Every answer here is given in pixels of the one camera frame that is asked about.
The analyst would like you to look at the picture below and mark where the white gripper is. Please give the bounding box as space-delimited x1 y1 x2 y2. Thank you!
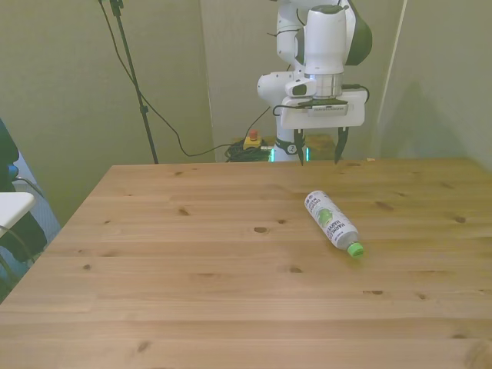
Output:
278 88 366 167

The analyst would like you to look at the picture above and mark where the coconut water bottle green cap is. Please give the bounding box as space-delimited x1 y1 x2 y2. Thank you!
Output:
304 190 365 259

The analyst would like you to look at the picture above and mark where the yellow emergency stop button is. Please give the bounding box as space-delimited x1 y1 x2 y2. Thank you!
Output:
244 130 263 151

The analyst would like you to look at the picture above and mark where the white side table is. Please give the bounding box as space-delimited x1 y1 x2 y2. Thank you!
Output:
0 191 36 240

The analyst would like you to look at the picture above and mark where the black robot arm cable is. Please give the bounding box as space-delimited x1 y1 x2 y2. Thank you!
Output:
267 25 371 116

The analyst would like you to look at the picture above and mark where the black coiled cable bundle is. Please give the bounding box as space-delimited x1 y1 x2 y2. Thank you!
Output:
224 141 274 163

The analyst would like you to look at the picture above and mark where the black camera cable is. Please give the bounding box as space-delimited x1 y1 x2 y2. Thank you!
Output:
98 0 272 158

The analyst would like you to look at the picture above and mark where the black camera stand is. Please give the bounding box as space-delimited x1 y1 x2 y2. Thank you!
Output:
98 0 160 165

